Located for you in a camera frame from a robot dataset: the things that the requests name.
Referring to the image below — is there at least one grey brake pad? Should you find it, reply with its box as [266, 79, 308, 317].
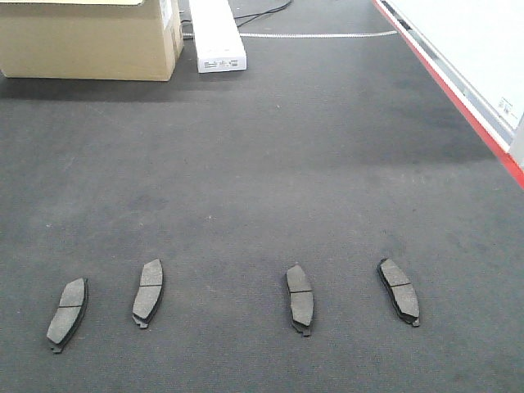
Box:
[286, 264, 314, 337]
[132, 259, 164, 329]
[377, 258, 420, 328]
[46, 278, 88, 355]

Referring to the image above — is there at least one long white box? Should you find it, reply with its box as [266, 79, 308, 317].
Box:
[189, 0, 247, 74]

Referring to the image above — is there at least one cardboard box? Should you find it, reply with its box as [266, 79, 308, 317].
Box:
[1, 1, 183, 81]

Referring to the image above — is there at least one black floor cable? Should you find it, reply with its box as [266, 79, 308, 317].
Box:
[235, 0, 296, 28]

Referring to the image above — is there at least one red white conveyor side rail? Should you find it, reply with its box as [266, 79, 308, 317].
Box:
[374, 1, 523, 184]

